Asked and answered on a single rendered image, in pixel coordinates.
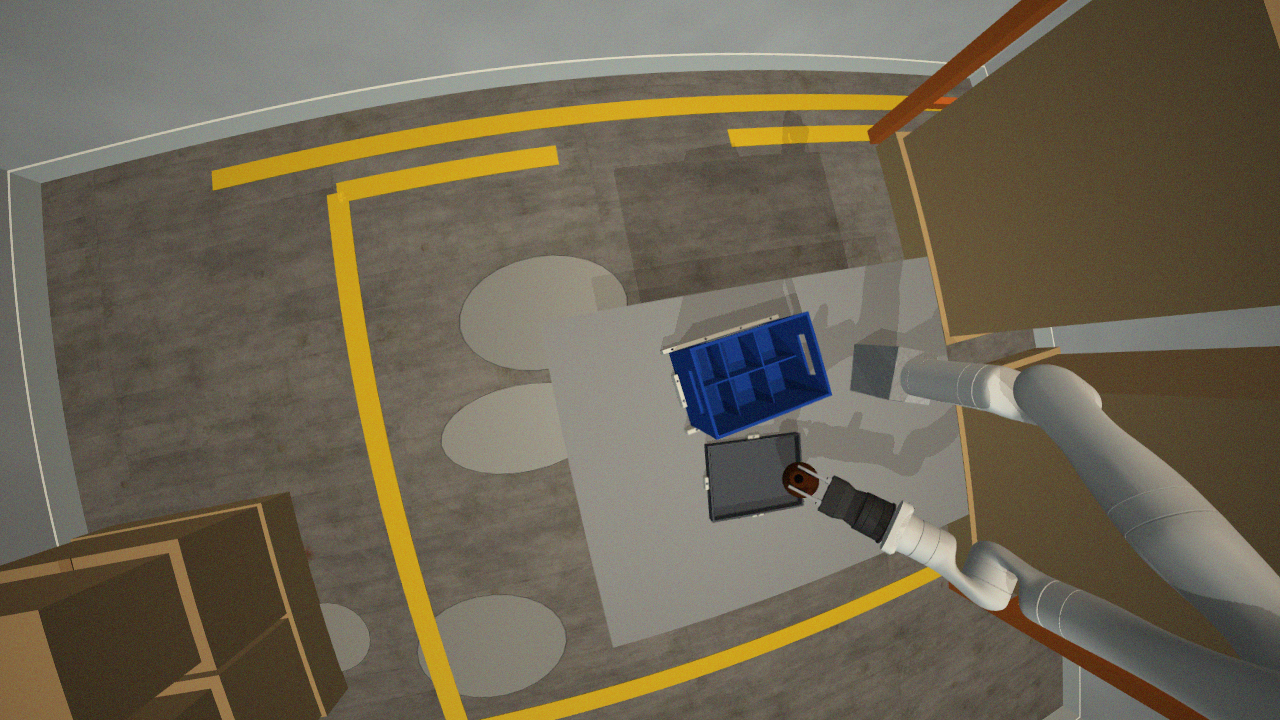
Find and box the brown glass bottle with white label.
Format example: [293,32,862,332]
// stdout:
[782,462,819,498]

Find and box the blue divided crate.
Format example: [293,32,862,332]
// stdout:
[669,311,832,439]

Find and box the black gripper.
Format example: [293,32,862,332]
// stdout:
[788,465,924,555]

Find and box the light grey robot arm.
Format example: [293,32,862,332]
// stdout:
[900,357,1280,720]

